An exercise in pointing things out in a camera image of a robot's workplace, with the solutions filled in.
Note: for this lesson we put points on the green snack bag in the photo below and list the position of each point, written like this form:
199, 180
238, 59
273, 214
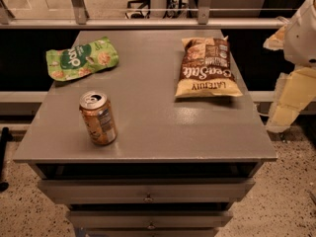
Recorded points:
81, 60

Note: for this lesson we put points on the orange soda can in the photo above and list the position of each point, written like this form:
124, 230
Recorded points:
96, 110

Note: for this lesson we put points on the black stand at left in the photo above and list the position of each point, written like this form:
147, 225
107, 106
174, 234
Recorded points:
5, 136

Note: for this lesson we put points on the black office chair base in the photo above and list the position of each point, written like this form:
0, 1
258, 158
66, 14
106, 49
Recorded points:
138, 9

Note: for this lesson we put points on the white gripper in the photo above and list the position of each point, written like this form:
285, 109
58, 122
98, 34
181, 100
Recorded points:
302, 39

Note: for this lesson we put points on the top grey drawer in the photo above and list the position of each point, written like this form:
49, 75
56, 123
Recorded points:
145, 191

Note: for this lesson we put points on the brown sea salt chip bag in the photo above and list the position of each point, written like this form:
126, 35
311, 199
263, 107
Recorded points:
205, 69

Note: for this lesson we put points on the grey drawer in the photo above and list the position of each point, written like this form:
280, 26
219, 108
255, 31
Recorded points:
156, 219
145, 191

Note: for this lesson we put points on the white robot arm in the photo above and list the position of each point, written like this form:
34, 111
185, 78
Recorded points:
296, 90

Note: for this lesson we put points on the metal railing frame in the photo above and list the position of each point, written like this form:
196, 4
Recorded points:
110, 14

